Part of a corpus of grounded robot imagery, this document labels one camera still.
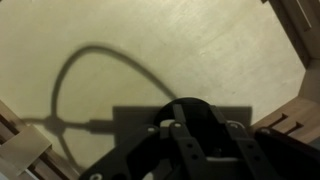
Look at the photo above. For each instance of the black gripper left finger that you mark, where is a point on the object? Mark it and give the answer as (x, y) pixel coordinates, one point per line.
(150, 156)

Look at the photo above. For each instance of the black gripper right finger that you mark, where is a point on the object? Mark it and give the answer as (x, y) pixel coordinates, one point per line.
(283, 160)

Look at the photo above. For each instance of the black round object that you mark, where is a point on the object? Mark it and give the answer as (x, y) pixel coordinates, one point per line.
(196, 110)

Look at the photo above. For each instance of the wooden slatted tray box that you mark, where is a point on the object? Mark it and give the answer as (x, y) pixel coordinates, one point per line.
(166, 50)

